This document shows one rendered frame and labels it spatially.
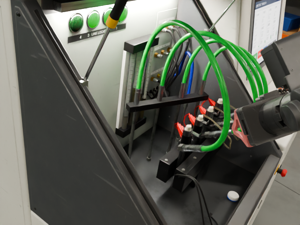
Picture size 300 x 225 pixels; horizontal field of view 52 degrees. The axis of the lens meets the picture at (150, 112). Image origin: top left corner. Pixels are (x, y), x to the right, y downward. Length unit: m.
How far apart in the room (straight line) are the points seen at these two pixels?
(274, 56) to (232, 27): 0.74
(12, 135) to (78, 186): 0.26
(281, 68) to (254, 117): 0.11
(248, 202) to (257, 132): 0.51
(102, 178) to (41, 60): 0.29
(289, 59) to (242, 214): 0.62
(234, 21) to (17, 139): 0.81
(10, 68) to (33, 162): 0.26
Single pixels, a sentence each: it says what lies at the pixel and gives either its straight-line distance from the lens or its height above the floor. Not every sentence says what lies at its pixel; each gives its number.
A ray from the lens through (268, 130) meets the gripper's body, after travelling 0.52.
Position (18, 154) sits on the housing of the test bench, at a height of 1.01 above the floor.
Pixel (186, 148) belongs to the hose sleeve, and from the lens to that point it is 0.83.
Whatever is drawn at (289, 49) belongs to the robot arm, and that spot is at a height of 1.51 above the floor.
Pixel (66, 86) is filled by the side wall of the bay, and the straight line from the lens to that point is 0.67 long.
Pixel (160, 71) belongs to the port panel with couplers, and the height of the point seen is 1.11.
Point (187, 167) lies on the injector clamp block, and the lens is 1.00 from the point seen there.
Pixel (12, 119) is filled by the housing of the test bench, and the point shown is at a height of 1.12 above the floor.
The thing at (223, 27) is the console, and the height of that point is 1.33.
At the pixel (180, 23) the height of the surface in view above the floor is 1.42.
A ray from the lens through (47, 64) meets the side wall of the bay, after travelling 0.69.
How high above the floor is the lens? 1.62
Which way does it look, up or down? 32 degrees down
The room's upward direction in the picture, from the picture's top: 9 degrees clockwise
